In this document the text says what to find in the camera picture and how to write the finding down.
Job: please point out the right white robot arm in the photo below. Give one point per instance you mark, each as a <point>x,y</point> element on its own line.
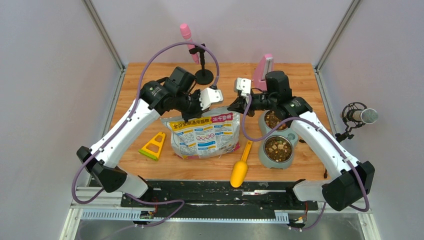
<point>351,180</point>

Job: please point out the pink microphone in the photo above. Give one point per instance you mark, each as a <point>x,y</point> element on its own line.
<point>187,36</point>

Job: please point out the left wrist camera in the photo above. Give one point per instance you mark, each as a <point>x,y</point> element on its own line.
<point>209,96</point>

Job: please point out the yellow triangular scraper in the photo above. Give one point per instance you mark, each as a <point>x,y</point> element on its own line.
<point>153,148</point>

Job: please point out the black microphone stand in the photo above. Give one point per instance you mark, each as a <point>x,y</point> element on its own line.
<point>203,76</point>

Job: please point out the pet food bag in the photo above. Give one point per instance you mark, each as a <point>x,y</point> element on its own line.
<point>214,134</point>

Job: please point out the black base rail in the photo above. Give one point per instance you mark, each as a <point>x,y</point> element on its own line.
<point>218,201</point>

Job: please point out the grey double pet bowl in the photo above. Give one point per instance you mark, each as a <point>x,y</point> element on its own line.
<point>277,150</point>

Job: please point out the yellow plastic scoop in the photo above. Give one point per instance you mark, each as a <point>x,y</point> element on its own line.
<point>240,168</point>

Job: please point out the pink metronome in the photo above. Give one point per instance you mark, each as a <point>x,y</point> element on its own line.
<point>265,65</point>

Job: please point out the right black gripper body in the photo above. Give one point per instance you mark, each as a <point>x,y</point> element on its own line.
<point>262,101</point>

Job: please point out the silver condenser microphone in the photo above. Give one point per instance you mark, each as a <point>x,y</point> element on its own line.
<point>359,114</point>

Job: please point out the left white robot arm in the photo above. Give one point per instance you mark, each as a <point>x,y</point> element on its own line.
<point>154,99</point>

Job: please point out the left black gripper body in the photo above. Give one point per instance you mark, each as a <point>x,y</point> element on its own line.
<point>191,105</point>

